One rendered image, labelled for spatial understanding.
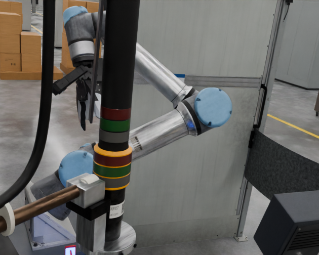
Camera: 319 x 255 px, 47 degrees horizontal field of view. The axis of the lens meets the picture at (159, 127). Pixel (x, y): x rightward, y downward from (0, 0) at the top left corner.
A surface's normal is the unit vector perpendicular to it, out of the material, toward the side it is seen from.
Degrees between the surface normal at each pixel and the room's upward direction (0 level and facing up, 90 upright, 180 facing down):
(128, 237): 0
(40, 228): 90
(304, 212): 15
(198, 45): 89
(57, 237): 90
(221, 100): 64
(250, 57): 90
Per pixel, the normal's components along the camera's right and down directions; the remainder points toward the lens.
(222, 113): 0.23, -0.11
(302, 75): -0.89, 0.05
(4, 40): 0.42, 0.33
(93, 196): 0.80, 0.27
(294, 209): 0.18, -0.82
